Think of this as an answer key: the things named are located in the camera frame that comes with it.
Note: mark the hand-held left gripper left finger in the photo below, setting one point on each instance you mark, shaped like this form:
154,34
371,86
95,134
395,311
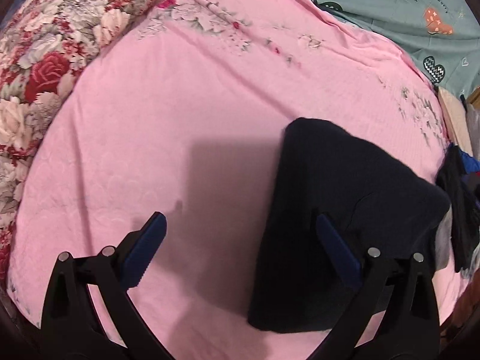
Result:
148,242

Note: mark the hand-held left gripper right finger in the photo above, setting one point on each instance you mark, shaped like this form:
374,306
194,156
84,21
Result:
337,249

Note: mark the dark navy pants grey waistband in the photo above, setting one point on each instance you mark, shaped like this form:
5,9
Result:
318,195

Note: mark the pink floral bedsheet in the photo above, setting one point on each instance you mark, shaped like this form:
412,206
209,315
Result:
187,120

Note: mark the black garment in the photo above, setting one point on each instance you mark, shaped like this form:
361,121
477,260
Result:
459,210

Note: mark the blue garment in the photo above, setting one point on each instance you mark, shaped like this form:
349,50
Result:
470,161

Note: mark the cream cloth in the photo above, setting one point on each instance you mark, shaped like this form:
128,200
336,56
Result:
453,116

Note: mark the grey cloth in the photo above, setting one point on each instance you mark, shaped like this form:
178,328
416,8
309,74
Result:
473,123

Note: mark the wooden headboard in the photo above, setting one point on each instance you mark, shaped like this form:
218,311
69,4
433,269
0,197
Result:
474,96

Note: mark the red white floral quilt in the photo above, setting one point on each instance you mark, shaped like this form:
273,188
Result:
56,45

